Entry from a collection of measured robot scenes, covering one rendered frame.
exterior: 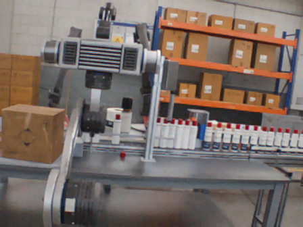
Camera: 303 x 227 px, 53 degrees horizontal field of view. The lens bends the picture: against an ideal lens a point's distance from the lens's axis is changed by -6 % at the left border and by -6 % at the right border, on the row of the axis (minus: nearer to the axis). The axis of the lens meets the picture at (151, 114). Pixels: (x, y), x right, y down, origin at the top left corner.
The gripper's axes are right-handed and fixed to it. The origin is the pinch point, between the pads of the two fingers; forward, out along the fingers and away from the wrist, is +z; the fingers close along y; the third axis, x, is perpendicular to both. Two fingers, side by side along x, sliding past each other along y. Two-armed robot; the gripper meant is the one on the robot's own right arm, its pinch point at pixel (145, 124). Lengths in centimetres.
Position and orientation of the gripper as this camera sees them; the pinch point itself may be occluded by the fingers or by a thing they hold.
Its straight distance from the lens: 227.4
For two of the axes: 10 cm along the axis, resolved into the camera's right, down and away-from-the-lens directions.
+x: 1.7, 1.7, -9.7
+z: -1.2, 9.8, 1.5
